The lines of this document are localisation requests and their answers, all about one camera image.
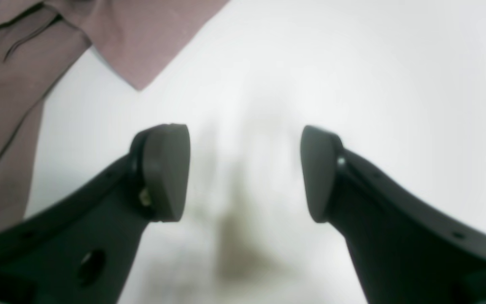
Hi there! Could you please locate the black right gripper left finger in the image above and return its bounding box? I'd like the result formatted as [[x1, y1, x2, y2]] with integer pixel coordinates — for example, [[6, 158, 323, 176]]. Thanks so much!
[[0, 124, 191, 304]]

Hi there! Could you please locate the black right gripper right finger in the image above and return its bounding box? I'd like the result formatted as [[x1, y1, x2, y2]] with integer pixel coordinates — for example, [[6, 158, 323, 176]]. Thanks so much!
[[300, 125, 486, 304]]

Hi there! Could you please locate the mauve T-shirt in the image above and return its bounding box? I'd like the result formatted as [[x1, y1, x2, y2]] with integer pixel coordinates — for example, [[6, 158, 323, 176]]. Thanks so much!
[[0, 0, 227, 231]]

